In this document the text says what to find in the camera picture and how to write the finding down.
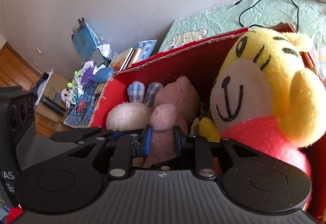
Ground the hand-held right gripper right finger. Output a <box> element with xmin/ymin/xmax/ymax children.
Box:
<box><xmin>174</xmin><ymin>126</ymin><xmax>258</xmax><ymax>180</ymax></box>

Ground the pink plush bear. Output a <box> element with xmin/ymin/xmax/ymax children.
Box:
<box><xmin>145</xmin><ymin>76</ymin><xmax>200</xmax><ymax>168</ymax></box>

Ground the black cylinder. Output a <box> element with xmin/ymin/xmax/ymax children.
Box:
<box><xmin>39</xmin><ymin>94</ymin><xmax>67</xmax><ymax>116</ymax></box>

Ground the white plush rabbit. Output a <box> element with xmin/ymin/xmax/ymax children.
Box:
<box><xmin>106</xmin><ymin>81</ymin><xmax>163</xmax><ymax>131</ymax></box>

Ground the small dark mirror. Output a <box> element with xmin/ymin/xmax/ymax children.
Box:
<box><xmin>91</xmin><ymin>48</ymin><xmax>105</xmax><ymax>65</ymax></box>

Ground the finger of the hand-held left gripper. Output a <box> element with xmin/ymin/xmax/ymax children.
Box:
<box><xmin>50</xmin><ymin>127</ymin><xmax>143</xmax><ymax>144</ymax></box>

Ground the pale green bed sheet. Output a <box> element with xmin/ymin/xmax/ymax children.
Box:
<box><xmin>158</xmin><ymin>0</ymin><xmax>326</xmax><ymax>82</ymax></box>

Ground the purple toy figure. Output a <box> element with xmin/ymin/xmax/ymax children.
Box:
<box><xmin>81</xmin><ymin>66</ymin><xmax>96</xmax><ymax>87</ymax></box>

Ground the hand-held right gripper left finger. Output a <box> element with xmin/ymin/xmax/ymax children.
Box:
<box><xmin>67</xmin><ymin>125</ymin><xmax>152</xmax><ymax>180</ymax></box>

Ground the red patterned cloth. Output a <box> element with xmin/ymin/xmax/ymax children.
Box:
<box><xmin>0</xmin><ymin>196</ymin><xmax>23</xmax><ymax>224</ymax></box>

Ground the blue oval object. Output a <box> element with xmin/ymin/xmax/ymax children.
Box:
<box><xmin>94</xmin><ymin>67</ymin><xmax>115</xmax><ymax>82</ymax></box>

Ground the green toy figure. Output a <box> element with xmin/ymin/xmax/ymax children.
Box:
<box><xmin>67</xmin><ymin>70</ymin><xmax>82</xmax><ymax>88</ymax></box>

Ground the blue packaging box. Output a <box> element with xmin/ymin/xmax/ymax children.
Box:
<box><xmin>71</xmin><ymin>18</ymin><xmax>98</xmax><ymax>61</ymax></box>

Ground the white toy figure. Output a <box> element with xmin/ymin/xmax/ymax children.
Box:
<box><xmin>61</xmin><ymin>88</ymin><xmax>73</xmax><ymax>102</ymax></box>

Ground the thin black cable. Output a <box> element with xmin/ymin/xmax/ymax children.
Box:
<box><xmin>234</xmin><ymin>0</ymin><xmax>300</xmax><ymax>32</ymax></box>

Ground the stack of books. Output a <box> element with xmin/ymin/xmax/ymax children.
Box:
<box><xmin>109</xmin><ymin>47</ymin><xmax>143</xmax><ymax>72</ymax></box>

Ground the white crumpled plastic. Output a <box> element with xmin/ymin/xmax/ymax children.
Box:
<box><xmin>98</xmin><ymin>43</ymin><xmax>112</xmax><ymax>58</ymax></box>

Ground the red cardboard box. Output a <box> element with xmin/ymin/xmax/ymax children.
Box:
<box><xmin>89</xmin><ymin>22</ymin><xmax>326</xmax><ymax>224</ymax></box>

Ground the blue and white packet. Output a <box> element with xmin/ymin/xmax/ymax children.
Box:
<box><xmin>132</xmin><ymin>39</ymin><xmax>158</xmax><ymax>61</ymax></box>

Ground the yellow plush tiger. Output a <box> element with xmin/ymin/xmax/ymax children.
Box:
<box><xmin>199</xmin><ymin>28</ymin><xmax>326</xmax><ymax>210</ymax></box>

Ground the brown cardboard box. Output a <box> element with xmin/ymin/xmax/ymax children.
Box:
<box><xmin>34</xmin><ymin>69</ymin><xmax>72</xmax><ymax>128</ymax></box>

